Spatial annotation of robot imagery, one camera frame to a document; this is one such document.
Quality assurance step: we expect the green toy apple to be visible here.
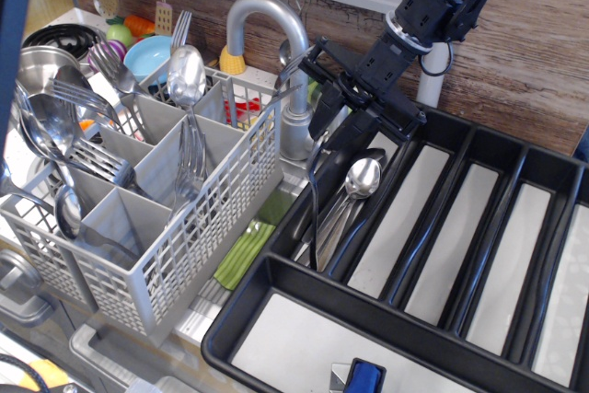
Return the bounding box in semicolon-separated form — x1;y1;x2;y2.
106;24;135;48

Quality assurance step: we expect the grey toy faucet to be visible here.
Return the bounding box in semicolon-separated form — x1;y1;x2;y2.
225;0;323;162

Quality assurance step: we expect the black cutlery tray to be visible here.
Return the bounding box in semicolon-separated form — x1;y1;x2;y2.
202;108;588;392

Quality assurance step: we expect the steel spoon front left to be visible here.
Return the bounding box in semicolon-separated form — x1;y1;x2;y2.
54;185;138;260

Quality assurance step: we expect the steel pot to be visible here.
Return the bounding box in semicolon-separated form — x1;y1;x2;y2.
16;45;89;108

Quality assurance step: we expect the hanging toy spatula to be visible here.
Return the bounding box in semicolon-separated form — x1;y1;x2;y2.
155;0;173;36

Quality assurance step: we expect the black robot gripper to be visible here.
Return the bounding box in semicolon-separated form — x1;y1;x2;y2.
299;30;427;153

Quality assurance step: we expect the grey metal pole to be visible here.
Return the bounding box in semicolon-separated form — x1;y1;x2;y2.
416;43;453;108

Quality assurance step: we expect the green toy can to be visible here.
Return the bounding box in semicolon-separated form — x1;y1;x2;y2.
307;80;352;117

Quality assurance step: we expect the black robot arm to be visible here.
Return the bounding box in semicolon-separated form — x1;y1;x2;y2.
298;0;488;150

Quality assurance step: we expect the orange toy carrot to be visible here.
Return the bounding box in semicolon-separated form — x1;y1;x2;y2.
123;15;156;37

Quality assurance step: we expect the steel fork lower left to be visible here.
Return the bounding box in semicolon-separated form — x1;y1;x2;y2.
69;137;151;199

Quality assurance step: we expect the blue plastic bowl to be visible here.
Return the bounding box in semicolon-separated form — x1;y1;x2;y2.
124;35;171;82

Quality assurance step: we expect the purple toy onion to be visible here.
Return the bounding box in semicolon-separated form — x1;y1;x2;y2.
87;40;127;73

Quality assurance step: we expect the large steel spoon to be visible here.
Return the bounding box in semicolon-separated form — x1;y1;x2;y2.
12;84;79;191

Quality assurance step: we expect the yellow toy corn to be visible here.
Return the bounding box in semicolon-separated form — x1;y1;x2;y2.
219;46;246;75

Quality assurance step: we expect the grey plastic cutlery basket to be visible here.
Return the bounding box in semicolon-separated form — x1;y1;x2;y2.
1;70;283;344

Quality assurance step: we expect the steel fork back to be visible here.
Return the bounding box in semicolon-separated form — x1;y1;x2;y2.
95;49;152;99

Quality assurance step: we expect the steel spoon in tray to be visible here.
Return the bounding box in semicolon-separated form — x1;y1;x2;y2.
293;147;387;272

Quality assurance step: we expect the steel spoon far left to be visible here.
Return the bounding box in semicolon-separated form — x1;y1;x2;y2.
1;159;53;214

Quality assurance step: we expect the blue object bottom edge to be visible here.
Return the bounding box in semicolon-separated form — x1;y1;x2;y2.
329;358;387;393

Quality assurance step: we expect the steel fork by faucet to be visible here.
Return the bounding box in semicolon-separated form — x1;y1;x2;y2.
267;46;314;107

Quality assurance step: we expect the black stove burner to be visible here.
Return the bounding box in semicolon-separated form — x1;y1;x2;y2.
21;24;99;60

